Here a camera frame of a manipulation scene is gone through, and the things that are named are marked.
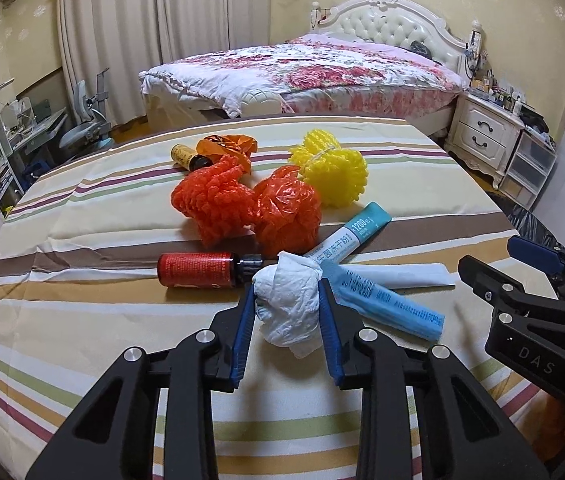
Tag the group of small bottles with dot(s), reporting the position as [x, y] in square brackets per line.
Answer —
[492, 90]

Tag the bed with floral quilt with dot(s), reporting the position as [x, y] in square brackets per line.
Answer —
[392, 22]

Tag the teal and white stick packet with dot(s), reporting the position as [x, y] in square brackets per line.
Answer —
[357, 232]

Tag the small yellow bottle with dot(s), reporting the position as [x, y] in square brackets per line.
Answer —
[185, 155]

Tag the dark cloth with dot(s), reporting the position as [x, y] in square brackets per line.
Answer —
[420, 48]

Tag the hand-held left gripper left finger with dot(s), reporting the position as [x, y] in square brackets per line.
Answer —
[242, 332]

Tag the red bottle with black cap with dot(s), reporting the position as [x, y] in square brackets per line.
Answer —
[192, 270]

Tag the orange foil wrapper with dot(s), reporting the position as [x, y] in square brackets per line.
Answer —
[227, 147]

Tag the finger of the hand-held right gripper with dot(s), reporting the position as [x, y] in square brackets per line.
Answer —
[492, 282]
[534, 255]

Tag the white tissue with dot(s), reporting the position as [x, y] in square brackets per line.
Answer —
[287, 295]

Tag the light blue packet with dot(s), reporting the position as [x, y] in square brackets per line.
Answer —
[392, 305]

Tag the clear plastic drawer unit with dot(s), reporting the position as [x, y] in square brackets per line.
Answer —
[529, 160]

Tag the red foam fruit net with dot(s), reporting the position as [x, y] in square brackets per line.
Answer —
[207, 200]

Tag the floral quilt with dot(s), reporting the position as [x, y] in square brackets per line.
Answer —
[312, 70]

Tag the trash bin with black bag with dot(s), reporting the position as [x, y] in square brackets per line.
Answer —
[537, 225]

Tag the black pouch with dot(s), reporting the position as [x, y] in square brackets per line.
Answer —
[532, 120]

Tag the white nightstand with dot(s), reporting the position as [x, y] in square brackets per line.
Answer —
[482, 130]

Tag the yellow foam fruit net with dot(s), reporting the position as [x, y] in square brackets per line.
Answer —
[332, 170]

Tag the orange plastic bag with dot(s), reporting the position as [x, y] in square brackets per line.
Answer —
[287, 210]

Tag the grey desk chair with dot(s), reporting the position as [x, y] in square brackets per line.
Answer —
[85, 130]

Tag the white curtains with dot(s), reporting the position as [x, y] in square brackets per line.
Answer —
[127, 25]

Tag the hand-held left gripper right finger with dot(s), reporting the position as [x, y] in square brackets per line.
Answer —
[330, 332]

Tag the striped tablecloth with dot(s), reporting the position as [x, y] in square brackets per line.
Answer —
[87, 210]

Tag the grey study desk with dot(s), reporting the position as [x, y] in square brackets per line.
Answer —
[37, 127]

